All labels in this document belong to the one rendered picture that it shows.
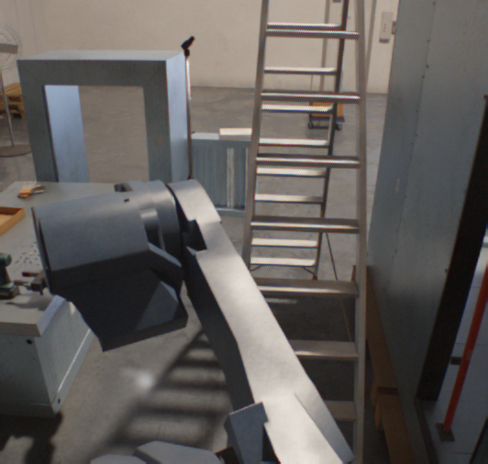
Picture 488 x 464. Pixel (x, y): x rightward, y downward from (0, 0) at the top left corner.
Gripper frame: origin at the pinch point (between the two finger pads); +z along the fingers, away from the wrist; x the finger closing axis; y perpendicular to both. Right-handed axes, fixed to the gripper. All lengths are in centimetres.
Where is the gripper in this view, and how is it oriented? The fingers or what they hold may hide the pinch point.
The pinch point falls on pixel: (22, 278)
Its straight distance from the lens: 249.2
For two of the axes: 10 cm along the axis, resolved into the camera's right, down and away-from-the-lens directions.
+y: -0.1, 9.0, 4.4
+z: -9.9, -0.6, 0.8
